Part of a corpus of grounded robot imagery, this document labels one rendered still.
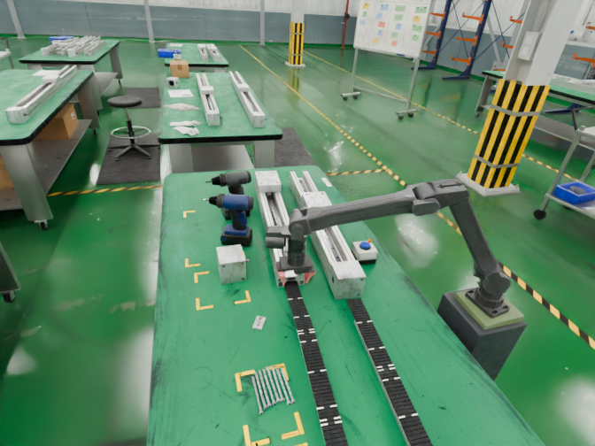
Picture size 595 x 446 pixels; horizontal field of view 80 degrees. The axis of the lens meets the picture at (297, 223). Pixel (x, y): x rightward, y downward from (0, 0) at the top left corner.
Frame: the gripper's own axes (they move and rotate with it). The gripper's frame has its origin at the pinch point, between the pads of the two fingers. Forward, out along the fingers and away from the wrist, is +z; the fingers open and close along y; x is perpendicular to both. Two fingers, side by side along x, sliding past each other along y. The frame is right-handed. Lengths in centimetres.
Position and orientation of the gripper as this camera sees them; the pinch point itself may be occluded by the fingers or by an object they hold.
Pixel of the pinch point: (294, 281)
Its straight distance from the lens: 123.3
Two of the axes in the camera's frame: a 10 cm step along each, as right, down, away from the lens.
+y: -9.8, 0.7, -2.0
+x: 2.0, 5.3, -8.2
